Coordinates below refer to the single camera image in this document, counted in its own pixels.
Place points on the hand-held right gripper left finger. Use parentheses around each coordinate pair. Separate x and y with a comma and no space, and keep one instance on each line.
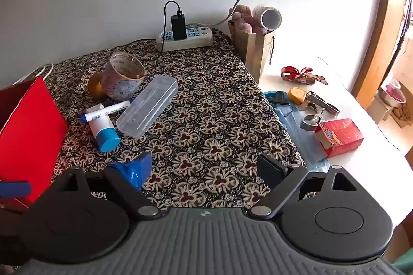
(139,169)

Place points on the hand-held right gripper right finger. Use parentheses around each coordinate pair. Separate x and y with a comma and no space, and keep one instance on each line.
(270,167)

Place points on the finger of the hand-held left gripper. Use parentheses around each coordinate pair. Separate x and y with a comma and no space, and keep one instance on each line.
(14,189)

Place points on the white bottle with blue cap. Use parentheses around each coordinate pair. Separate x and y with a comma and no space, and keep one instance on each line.
(105,134)

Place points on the clear plastic case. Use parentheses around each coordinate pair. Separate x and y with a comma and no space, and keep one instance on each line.
(145,107)

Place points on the blue whiteboard marker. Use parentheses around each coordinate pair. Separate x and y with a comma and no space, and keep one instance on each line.
(106,112)

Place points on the red cardboard box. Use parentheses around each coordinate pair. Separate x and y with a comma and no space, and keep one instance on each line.
(29,120)

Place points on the patterned measuring cup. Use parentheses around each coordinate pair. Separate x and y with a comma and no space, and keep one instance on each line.
(119,81)

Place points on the orange ball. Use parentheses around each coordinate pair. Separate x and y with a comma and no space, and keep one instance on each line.
(95,86)

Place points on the clear plastic bags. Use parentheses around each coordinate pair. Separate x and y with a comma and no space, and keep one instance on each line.
(301,139)

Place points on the floral patterned tablecloth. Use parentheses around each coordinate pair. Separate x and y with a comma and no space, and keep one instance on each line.
(209,120)

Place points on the small red printed box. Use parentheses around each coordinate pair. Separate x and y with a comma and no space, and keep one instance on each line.
(342,137)

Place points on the large metal clip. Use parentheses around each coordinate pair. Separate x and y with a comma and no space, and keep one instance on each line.
(322,104)

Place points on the red ribbon bow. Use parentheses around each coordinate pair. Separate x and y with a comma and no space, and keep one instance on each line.
(296,74)

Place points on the brown paper bag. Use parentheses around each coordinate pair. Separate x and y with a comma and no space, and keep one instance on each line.
(251,49)

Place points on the metal basin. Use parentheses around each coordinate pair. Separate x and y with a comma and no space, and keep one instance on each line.
(392,94)

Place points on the white power strip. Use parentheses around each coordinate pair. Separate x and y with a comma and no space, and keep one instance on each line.
(196,36)

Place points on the black charger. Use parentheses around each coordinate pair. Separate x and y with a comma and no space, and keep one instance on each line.
(179,26)

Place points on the white cup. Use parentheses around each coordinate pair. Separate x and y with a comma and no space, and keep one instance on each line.
(271,18)

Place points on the pink plush toy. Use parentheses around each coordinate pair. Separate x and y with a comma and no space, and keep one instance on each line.
(242,20)

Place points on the wooden door frame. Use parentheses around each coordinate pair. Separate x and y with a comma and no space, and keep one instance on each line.
(371,36)

